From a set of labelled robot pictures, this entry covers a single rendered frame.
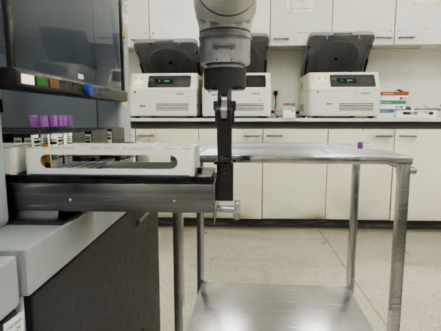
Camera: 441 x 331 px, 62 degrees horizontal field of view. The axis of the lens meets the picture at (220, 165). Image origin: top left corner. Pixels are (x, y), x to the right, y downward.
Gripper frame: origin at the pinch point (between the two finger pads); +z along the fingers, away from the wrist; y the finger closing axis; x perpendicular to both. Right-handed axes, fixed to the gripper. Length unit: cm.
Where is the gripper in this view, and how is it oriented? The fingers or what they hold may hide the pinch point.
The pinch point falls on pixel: (225, 181)
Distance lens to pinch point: 68.0
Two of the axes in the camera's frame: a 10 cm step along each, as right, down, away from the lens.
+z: 0.0, 9.9, 1.3
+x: 10.0, 0.0, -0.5
